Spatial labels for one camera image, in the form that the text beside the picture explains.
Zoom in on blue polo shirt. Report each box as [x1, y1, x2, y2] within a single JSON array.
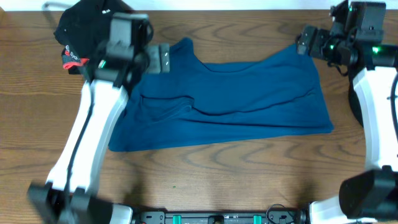
[[109, 38, 333, 152]]

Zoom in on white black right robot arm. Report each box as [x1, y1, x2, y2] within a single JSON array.
[[296, 26, 397, 223]]

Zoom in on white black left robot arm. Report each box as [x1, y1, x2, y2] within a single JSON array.
[[27, 41, 170, 223]]

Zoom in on black garment at right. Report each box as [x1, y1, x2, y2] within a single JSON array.
[[348, 67, 364, 126]]

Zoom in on black folded garment red trim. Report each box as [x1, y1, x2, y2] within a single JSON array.
[[54, 0, 131, 75]]

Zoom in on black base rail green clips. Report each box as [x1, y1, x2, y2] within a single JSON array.
[[130, 204, 310, 224]]

